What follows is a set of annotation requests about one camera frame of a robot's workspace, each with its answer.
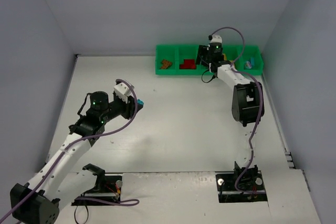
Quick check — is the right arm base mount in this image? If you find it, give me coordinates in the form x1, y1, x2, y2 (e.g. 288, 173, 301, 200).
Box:
215, 164, 268, 204

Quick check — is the brown lego plate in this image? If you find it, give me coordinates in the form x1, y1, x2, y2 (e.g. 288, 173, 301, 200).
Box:
160, 59, 173, 70

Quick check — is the green compartment bin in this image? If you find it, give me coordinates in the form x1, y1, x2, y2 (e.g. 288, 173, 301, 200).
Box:
155, 44, 264, 76

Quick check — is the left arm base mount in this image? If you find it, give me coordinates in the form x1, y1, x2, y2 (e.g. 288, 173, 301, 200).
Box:
71, 164, 122, 206

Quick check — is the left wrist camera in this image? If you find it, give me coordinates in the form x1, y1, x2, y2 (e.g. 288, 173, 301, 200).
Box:
113, 82, 134, 103

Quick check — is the black loop cable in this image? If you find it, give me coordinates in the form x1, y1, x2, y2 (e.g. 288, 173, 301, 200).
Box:
73, 204, 90, 224

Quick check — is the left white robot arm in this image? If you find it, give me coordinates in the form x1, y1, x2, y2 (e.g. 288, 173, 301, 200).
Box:
9, 88, 143, 223

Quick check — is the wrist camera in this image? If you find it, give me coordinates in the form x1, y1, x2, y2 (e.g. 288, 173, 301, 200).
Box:
113, 82, 134, 103
208, 34, 223, 44

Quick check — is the teal rounded lego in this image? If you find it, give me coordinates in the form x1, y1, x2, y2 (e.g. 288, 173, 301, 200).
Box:
244, 61, 252, 70

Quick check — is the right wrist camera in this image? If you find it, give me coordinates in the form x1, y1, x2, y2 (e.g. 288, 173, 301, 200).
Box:
208, 34, 223, 44

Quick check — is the small teal square lego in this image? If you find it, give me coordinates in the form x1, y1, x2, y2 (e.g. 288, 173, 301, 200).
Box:
137, 99, 144, 105

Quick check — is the red lego brick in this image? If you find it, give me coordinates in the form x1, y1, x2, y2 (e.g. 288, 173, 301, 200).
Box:
179, 59, 196, 70

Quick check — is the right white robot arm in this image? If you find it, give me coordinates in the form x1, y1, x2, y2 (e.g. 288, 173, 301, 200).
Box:
196, 42, 265, 176

